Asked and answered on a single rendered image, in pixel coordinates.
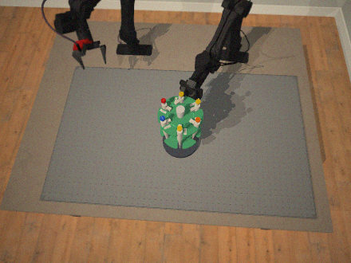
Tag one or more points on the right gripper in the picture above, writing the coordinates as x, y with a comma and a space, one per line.
89, 43

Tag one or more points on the white pipette with yellow button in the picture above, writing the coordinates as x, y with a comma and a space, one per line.
197, 105
179, 134

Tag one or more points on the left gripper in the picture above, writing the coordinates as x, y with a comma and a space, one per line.
194, 93

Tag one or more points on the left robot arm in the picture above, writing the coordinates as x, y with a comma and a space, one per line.
228, 34

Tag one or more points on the white pipette with blue button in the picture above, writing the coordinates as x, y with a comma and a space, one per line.
164, 123

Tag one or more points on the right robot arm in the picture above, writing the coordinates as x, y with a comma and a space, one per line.
67, 23

